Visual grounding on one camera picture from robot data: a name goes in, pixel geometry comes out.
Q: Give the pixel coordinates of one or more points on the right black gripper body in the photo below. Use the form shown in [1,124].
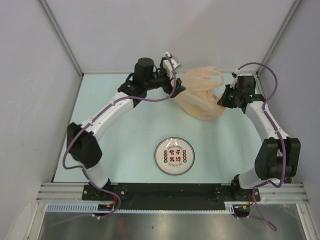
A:
[229,99]

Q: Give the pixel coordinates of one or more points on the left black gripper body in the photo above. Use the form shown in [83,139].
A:
[160,80]

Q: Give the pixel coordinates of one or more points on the translucent orange plastic bag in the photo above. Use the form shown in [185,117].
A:
[199,100]

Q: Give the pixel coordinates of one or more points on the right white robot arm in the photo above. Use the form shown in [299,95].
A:
[278,156]

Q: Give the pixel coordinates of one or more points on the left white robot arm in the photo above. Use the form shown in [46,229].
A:
[82,141]

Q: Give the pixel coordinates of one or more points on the white printed round plate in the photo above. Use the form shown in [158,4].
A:
[174,156]

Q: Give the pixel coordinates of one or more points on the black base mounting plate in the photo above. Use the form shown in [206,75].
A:
[180,196]

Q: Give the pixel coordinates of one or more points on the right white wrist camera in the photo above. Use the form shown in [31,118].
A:
[235,75]

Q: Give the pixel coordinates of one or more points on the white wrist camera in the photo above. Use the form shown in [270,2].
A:
[235,75]
[171,64]

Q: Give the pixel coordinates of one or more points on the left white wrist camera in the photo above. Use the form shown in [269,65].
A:
[171,64]

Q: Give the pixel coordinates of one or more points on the right aluminium corner post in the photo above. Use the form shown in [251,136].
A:
[286,22]

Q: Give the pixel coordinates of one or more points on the aluminium corner post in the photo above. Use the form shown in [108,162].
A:
[49,15]
[286,22]

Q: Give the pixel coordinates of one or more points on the white slotted cable duct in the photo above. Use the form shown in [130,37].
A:
[101,208]

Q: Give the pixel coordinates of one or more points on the left aluminium corner post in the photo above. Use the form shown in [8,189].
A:
[49,15]

